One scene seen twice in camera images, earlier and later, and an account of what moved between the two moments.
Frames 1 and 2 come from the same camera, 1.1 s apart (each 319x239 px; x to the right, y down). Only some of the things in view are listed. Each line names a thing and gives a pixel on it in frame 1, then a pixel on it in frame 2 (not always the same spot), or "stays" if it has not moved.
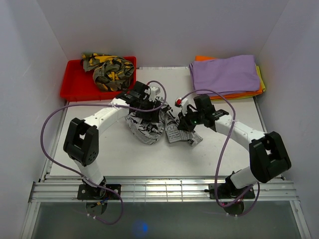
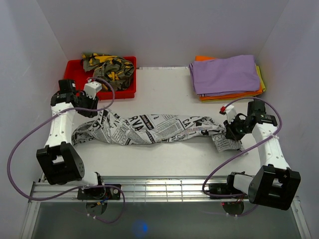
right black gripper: [183, 124] → [230, 133]
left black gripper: [153, 114] → [92, 103]
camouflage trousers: [111, 73] stays
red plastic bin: [78, 85] stays
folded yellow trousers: [261, 80] stays
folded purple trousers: [235, 74] stays
